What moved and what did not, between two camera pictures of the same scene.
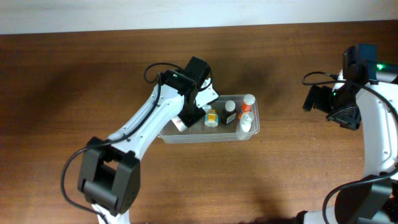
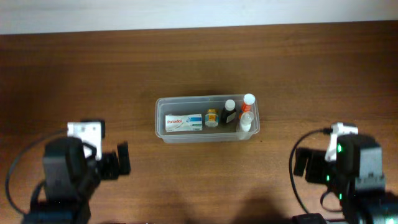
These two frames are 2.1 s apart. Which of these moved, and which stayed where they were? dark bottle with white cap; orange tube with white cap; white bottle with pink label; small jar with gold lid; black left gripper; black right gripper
Moved: black left gripper; black right gripper
Stayed: dark bottle with white cap; white bottle with pink label; orange tube with white cap; small jar with gold lid
